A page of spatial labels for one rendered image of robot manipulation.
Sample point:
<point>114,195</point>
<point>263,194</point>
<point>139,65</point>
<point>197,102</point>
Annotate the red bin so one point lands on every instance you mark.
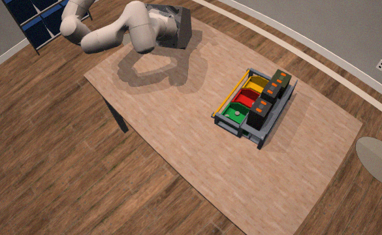
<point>246,97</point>

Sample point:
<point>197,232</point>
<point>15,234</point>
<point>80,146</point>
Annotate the yellow open bin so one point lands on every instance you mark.
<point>255,83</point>

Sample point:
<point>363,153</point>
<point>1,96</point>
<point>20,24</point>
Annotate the grey metal shelf rack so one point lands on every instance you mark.
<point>254,135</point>

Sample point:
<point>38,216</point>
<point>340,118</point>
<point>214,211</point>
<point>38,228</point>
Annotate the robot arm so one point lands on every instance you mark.
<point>134,18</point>

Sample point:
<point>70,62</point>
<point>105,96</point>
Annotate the green open bin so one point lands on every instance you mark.
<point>231,108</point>

